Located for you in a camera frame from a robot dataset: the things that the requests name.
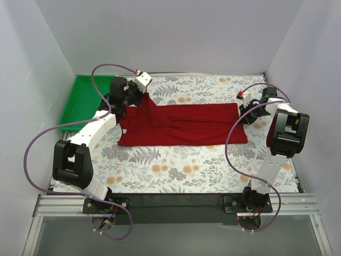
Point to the floral patterned table mat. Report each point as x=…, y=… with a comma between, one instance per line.
x=185, y=169

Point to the red t shirt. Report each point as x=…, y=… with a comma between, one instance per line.
x=180, y=125

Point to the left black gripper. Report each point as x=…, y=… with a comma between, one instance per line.
x=136, y=95

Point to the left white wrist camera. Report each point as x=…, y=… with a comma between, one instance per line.
x=142, y=80

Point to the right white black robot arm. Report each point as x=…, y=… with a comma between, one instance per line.
x=286, y=137

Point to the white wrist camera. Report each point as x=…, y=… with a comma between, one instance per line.
x=245, y=96
x=142, y=80

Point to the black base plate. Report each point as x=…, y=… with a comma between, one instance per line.
x=183, y=208

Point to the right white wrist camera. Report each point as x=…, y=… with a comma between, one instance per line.
x=245, y=96

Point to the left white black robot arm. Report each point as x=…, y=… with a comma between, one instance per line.
x=72, y=162

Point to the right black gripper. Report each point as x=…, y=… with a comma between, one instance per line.
x=245, y=112

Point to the green plastic tray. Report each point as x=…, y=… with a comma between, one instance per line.
x=83, y=100

